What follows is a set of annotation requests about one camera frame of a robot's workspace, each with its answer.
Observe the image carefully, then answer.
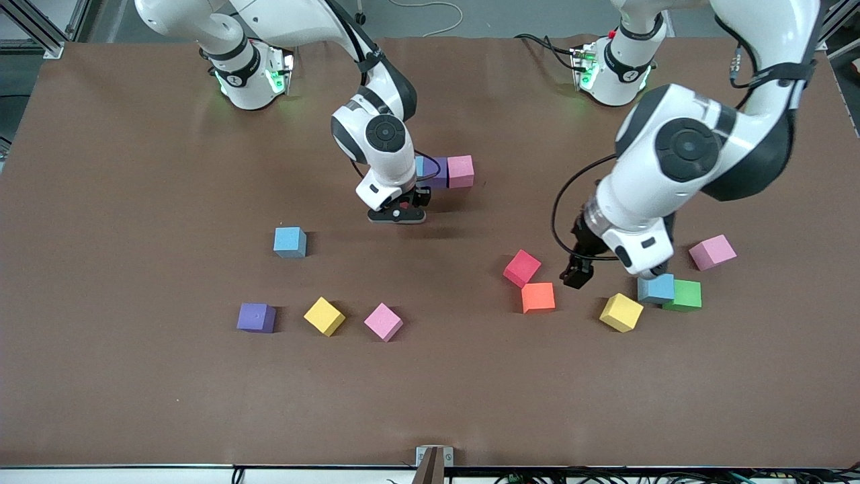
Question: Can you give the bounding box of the purple foam cube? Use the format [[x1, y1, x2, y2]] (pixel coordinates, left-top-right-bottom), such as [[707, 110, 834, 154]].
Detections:
[[423, 157, 449, 190], [236, 302, 277, 334]]

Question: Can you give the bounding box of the pink foam cube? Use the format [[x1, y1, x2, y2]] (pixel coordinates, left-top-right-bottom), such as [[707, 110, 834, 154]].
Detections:
[[447, 155, 475, 190], [688, 234, 738, 272], [363, 302, 404, 343]]

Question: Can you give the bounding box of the red foam cube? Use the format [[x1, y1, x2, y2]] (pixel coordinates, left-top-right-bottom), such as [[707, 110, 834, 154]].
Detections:
[[503, 249, 542, 289]]

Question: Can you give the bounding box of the orange foam cube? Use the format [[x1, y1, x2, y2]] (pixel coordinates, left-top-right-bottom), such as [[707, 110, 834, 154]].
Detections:
[[521, 282, 556, 315]]

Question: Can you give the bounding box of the yellow foam cube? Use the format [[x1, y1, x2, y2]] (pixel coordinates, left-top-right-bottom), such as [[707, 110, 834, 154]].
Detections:
[[599, 292, 644, 333], [303, 296, 347, 337]]

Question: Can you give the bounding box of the green foam cube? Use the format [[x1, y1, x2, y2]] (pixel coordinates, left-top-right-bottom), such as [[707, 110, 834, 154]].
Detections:
[[662, 280, 703, 313]]

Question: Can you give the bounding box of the brown table mat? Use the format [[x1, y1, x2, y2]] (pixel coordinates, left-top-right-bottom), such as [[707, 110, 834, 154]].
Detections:
[[0, 35, 860, 469]]

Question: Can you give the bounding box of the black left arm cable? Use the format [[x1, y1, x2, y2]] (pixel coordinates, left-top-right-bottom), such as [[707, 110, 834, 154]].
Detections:
[[551, 37, 817, 263]]

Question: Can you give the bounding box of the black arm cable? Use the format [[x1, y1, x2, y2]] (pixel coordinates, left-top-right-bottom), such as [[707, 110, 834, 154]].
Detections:
[[322, 0, 443, 186], [551, 37, 817, 263]]

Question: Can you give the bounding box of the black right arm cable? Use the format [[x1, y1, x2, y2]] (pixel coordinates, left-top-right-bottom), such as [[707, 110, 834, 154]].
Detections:
[[322, 0, 443, 186]]

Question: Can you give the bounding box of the white floor cable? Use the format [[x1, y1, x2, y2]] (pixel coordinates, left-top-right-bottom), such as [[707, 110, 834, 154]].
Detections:
[[390, 0, 464, 38]]

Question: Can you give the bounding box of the black base cable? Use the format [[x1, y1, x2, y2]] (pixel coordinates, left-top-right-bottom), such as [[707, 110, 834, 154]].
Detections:
[[514, 32, 580, 71]]

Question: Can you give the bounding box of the metal table edge bracket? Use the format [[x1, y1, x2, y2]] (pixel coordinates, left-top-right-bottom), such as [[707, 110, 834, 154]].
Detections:
[[415, 446, 454, 484]]

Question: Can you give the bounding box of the aluminium frame profile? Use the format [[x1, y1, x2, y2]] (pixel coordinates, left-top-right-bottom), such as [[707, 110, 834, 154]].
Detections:
[[0, 0, 91, 60], [821, 0, 860, 51]]

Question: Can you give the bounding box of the white table edge rail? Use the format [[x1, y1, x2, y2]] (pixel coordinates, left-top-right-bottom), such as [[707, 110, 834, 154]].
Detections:
[[0, 465, 860, 484]]

